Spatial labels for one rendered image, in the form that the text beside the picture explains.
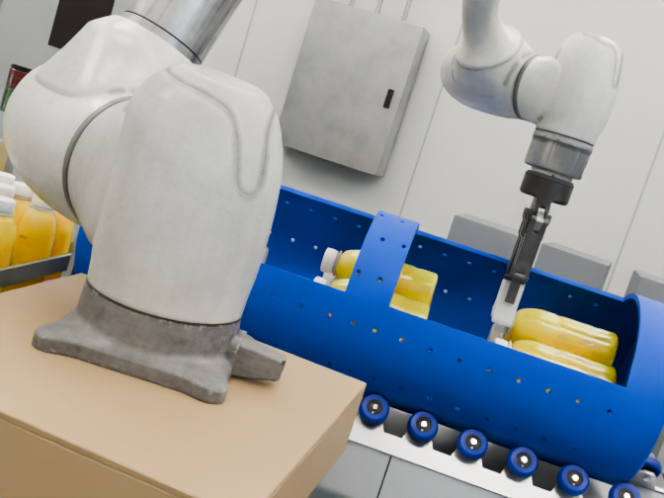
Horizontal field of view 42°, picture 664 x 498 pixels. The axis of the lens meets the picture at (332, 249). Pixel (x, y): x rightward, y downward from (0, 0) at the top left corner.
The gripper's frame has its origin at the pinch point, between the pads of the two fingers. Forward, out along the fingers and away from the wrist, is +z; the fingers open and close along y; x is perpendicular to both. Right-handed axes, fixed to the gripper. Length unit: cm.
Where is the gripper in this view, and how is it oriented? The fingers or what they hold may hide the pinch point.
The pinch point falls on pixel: (507, 300)
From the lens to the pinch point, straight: 135.7
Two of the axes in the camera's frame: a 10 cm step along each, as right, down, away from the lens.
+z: -3.0, 9.4, 1.4
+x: -9.4, -3.1, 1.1
